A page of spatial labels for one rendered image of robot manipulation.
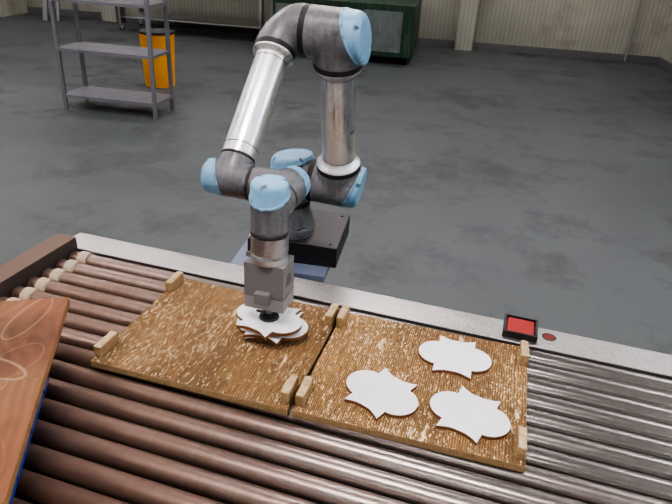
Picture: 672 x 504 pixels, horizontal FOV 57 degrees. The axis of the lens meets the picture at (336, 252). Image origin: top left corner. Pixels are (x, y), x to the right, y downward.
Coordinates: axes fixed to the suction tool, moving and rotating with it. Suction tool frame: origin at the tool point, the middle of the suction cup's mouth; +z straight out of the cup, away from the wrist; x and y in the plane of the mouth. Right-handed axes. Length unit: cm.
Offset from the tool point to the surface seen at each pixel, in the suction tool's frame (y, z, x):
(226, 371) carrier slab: -3.0, 3.1, -14.7
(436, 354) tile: 35.3, 2.3, 3.8
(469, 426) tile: 43.7, 2.3, -15.3
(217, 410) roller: -0.8, 4.8, -23.5
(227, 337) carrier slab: -7.6, 3.1, -4.4
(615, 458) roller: 69, 5, -11
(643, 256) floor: 140, 97, 284
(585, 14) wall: 144, 27, 1084
